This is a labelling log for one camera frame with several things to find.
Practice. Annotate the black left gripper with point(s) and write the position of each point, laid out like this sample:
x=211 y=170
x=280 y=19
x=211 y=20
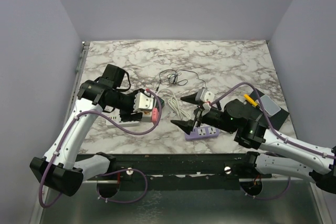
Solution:
x=126 y=115

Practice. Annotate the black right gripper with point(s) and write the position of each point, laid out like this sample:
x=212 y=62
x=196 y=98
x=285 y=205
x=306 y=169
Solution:
x=186 y=126

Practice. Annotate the white power strip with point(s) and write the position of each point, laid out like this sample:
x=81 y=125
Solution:
x=116 y=118

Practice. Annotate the purple power strip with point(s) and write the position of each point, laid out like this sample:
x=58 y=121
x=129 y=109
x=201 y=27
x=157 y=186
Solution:
x=202 y=133

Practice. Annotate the white cube socket adapter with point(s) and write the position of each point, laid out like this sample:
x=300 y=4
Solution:
x=146 y=117

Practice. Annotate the dark green charger block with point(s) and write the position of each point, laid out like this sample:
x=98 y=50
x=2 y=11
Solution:
x=156 y=105

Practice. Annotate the pink plug adapter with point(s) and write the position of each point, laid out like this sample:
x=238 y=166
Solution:
x=155 y=115

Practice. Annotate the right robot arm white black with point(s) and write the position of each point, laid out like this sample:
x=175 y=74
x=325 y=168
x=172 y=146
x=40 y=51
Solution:
x=272 y=152

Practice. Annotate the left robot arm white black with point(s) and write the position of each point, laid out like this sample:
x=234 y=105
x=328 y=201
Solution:
x=58 y=169

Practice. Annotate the grey rectangular box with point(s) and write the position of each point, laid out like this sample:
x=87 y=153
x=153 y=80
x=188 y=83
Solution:
x=270 y=106

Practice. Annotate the black mat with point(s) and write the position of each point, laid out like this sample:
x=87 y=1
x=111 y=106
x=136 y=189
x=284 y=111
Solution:
x=276 y=114

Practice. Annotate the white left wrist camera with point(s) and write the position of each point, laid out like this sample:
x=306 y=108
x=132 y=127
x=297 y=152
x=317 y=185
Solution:
x=143 y=102

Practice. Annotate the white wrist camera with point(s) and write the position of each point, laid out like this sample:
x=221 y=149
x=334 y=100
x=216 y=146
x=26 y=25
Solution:
x=204 y=98
x=143 y=102

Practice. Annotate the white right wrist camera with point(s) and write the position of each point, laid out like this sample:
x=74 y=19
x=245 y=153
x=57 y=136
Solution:
x=204 y=98

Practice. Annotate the black mounting base rail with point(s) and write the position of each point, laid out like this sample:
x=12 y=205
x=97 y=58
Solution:
x=171 y=172

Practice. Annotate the yellow handled screwdriver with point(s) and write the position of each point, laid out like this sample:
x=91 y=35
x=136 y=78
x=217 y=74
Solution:
x=251 y=101

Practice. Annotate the aluminium frame left rail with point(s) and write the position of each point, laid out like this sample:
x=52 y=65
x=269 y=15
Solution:
x=78 y=74

